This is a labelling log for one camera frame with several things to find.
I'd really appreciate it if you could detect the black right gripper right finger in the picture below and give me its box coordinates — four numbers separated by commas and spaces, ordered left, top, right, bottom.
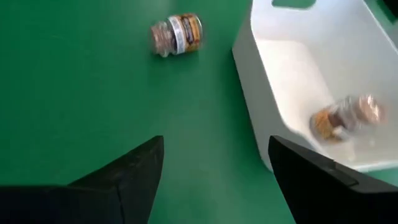
267, 135, 398, 224

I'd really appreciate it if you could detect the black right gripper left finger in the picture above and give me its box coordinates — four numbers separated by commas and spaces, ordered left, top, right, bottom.
0, 135, 165, 224

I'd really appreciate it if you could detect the cork-stoppered glass spice jar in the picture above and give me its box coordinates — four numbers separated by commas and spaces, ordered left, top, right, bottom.
150, 12, 204, 58
308, 94, 388, 144

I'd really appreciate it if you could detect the white plastic bin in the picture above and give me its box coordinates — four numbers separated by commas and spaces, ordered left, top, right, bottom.
231, 0, 398, 174

